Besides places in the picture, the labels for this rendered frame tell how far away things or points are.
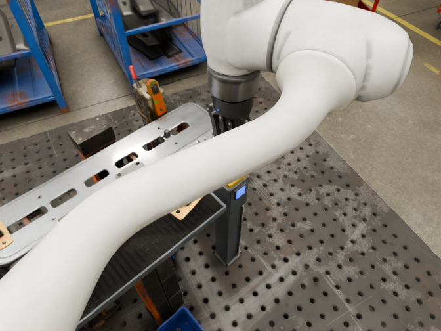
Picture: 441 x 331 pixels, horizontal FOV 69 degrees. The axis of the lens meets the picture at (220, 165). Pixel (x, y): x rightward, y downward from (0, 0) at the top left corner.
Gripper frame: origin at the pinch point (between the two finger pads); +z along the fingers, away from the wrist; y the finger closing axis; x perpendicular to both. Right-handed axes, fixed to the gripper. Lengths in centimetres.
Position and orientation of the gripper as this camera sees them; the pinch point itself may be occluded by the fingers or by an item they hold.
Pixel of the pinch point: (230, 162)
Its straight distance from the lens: 72.6
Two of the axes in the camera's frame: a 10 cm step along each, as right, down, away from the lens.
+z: 0.0, 6.3, 7.7
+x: -7.4, 5.2, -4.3
